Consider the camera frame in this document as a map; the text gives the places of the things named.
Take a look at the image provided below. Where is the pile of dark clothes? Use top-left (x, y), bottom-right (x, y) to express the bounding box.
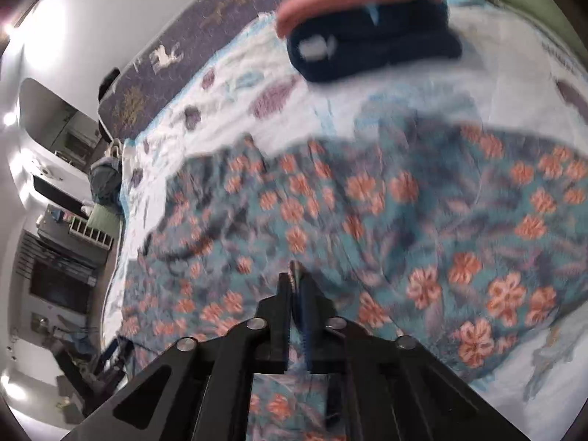
top-left (88, 139), bottom-right (123, 213)

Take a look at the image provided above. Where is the folded navy star garment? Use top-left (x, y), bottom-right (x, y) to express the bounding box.
top-left (286, 0), bottom-right (462, 84)

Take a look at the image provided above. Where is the dark purple deer mattress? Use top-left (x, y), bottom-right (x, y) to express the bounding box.
top-left (98, 0), bottom-right (281, 140)

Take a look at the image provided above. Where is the dark television screen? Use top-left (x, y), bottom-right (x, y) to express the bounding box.
top-left (29, 261), bottom-right (93, 315)

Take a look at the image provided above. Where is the teal floral patterned garment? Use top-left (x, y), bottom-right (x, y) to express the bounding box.
top-left (121, 118), bottom-right (587, 440)

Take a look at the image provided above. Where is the white seashell print bedspread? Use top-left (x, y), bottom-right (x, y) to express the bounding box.
top-left (101, 0), bottom-right (588, 419)

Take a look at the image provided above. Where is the white slatted crate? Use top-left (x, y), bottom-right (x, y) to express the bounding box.
top-left (69, 216), bottom-right (112, 251)

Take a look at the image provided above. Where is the green striped pillow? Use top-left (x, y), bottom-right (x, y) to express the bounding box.
top-left (500, 0), bottom-right (587, 62)

